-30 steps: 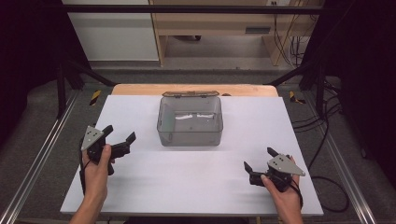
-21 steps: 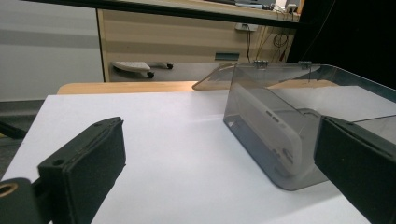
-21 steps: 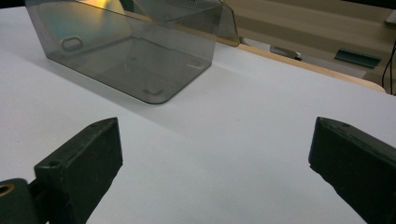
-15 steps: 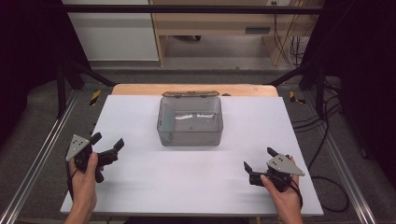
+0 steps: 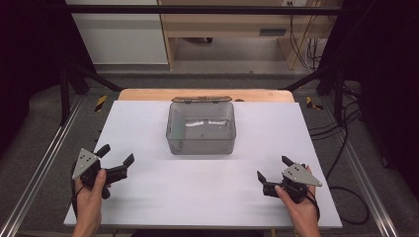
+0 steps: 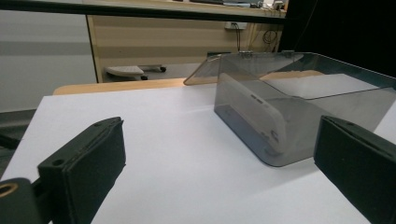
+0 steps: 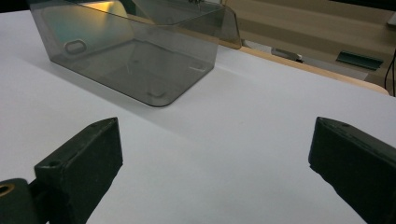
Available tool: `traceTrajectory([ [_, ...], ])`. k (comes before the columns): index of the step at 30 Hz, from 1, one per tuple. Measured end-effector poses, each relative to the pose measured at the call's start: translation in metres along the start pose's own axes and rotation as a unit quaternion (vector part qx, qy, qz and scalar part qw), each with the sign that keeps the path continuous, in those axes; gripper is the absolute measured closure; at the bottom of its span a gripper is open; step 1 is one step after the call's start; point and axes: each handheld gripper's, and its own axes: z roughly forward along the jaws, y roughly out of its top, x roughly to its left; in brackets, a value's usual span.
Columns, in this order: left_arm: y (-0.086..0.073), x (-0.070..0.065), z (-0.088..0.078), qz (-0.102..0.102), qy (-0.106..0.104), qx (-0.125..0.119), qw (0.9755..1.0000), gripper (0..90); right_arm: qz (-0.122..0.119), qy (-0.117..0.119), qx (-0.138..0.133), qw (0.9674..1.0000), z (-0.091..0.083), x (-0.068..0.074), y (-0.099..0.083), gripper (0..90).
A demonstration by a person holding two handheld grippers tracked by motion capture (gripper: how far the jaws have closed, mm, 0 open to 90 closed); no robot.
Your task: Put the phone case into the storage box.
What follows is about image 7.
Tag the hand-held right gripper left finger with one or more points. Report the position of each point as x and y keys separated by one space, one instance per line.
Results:
x=84 y=168

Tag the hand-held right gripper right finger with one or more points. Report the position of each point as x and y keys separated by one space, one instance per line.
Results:
x=358 y=161

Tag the transparent grey lidded box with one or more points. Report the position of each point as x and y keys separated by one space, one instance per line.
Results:
x=146 y=68

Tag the light wooden desk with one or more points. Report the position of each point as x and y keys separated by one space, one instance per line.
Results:
x=295 y=25

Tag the dark green flat object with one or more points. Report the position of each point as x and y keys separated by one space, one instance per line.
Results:
x=359 y=60

